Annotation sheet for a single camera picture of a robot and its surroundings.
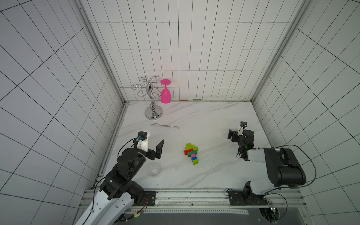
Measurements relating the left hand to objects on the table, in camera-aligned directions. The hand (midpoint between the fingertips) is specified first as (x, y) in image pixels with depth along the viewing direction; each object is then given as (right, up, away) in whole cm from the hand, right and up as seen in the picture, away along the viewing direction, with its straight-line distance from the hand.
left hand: (154, 140), depth 70 cm
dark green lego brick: (+21, -12, +18) cm, 30 cm away
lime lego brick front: (+23, -16, +15) cm, 32 cm away
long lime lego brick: (+24, -9, +20) cm, 33 cm away
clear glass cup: (-2, -20, +11) cm, 23 cm away
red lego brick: (+17, -11, +18) cm, 27 cm away
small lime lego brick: (+19, -8, +20) cm, 29 cm away
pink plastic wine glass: (+2, +27, +30) cm, 40 cm away
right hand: (+54, +3, +25) cm, 60 cm away
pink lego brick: (+22, -13, +17) cm, 30 cm away
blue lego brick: (+22, -14, +15) cm, 31 cm away
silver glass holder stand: (-8, +14, +41) cm, 44 cm away
